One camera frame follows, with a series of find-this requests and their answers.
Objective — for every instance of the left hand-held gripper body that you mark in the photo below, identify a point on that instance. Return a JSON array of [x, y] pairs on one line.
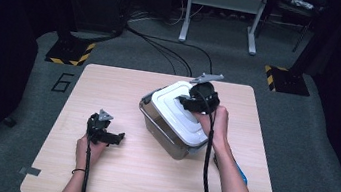
[[96, 127]]

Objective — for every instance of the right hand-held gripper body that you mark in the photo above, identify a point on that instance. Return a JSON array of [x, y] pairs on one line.
[[205, 97]]

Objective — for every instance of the white container lid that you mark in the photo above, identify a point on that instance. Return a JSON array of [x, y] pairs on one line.
[[170, 106]]

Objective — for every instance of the translucent grey storage container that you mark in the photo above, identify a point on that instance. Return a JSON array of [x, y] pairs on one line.
[[166, 137]]

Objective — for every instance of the person's left hand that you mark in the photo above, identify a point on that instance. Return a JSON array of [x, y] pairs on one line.
[[82, 154]]

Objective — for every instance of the person's right hand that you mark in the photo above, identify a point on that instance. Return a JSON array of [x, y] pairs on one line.
[[219, 126]]

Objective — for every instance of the black wrist band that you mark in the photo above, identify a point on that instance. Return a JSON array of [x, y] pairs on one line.
[[78, 170]]

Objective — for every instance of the grey tape piece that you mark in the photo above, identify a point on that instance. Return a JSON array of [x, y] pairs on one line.
[[30, 171]]

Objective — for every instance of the black stand base striped edge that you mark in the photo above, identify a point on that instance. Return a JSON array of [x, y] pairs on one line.
[[70, 51], [290, 81]]

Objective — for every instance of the small black floor object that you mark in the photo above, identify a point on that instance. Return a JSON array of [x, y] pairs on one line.
[[10, 122]]

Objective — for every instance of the white crumpled cloth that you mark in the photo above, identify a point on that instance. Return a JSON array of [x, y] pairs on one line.
[[302, 2]]

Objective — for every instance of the white desk frame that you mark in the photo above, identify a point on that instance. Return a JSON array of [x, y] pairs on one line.
[[225, 1]]

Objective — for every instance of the dark furniture frame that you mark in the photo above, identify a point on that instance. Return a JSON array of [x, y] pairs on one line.
[[303, 34]]

